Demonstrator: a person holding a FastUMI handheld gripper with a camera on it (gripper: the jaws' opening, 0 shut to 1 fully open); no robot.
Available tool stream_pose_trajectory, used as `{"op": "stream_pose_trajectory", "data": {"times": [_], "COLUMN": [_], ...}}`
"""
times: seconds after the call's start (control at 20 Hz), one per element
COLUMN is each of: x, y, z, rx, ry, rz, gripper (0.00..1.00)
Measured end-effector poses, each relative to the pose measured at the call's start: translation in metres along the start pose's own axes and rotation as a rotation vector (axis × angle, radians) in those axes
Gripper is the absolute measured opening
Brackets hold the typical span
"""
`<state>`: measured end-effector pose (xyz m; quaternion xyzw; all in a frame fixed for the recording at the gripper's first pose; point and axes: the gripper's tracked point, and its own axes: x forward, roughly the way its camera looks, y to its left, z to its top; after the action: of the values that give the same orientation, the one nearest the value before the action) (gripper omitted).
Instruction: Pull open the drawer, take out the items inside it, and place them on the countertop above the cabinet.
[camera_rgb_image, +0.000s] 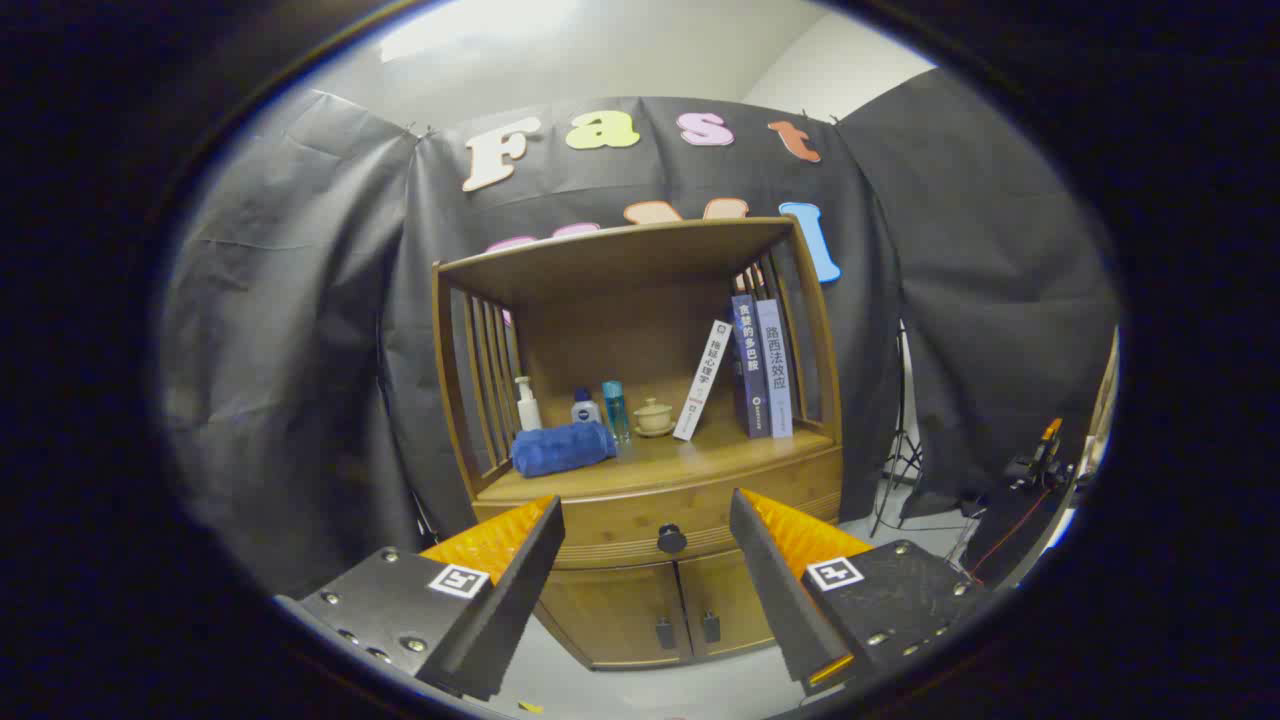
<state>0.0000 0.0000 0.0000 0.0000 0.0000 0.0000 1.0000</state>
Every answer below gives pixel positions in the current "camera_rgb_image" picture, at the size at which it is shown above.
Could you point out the light purple book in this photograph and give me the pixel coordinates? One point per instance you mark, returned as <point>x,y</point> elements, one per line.
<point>775,370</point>

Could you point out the dark side table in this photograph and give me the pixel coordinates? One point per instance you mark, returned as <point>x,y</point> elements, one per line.
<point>1020,530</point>

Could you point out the white pump bottle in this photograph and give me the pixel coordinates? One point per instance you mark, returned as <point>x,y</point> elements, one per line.
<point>528,412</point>

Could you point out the tall blue bottle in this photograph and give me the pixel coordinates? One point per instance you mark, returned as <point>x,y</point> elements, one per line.
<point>615,405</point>

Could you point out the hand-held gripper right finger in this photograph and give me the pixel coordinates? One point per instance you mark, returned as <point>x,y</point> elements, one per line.
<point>775,590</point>

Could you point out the beige lidded cup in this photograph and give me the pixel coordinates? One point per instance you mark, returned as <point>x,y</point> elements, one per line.
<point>655,415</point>

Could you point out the wooden cabinet door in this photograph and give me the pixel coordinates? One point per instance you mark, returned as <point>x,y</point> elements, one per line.
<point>610,615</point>
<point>725,600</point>

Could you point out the dark blue book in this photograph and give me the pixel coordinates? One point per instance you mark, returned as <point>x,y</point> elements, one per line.
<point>750,370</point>

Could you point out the white book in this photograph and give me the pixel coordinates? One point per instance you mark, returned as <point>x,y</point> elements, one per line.
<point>702,380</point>

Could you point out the rolled blue towel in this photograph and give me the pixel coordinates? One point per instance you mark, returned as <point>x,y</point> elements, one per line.
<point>560,450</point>

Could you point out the wooden cabinet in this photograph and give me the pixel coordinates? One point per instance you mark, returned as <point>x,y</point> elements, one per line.
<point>620,330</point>

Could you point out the wooden drawer with black knob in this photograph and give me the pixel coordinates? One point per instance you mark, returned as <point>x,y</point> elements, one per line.
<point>620,520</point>

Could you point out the black device with orange part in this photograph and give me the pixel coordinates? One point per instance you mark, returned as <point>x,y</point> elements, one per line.
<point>1040,465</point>

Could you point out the small white bottle blue cap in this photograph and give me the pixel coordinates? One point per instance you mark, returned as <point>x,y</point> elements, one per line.
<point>585,410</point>

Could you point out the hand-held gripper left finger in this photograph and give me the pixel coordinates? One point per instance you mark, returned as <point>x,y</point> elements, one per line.
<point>520,585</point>

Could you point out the black backdrop cloth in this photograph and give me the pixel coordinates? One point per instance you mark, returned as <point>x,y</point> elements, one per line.
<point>300,350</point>

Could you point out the black light stand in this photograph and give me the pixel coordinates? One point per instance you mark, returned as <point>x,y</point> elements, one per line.
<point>904,440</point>

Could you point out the wooden countertop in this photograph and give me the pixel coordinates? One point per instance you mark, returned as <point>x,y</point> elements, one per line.
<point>700,455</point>

